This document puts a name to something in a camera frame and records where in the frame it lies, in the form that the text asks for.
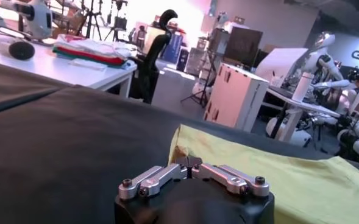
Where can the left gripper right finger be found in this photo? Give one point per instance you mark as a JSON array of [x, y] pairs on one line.
[[231, 179]]

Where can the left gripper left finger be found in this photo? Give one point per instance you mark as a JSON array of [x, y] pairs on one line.
[[154, 181]]

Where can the yellow-green t-shirt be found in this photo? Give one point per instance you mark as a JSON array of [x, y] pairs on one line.
[[289, 182]]

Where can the white humanoid robot raised arm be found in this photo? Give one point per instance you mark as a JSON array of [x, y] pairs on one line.
[[322, 58]]

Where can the stack of folded clothes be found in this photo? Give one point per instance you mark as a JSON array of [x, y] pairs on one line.
[[94, 51]]

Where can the tall white cardboard box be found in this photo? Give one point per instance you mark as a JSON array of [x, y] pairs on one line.
[[234, 97]]

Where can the small white standing desk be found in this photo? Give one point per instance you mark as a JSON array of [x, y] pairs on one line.
[[295, 112]]

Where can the black office chair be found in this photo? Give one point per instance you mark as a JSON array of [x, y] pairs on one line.
[[150, 67]]

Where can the white insulated bottle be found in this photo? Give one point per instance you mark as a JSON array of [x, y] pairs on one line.
[[302, 88]]

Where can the white curved board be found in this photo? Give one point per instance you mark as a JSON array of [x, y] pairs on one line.
[[276, 67]]

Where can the black monitor on stand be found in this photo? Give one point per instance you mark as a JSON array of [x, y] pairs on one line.
[[243, 45]]

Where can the long white desk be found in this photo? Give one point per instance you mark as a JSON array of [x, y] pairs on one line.
[[60, 70]]

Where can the short black tripod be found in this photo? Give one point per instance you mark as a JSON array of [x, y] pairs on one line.
[[118, 22]]

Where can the small black table cover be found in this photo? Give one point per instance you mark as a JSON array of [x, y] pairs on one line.
[[14, 85]]

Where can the tall black tripod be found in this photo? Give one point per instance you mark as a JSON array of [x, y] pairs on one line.
[[90, 18]]

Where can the white humanoid robot left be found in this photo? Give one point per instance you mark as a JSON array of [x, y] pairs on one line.
[[39, 21]]

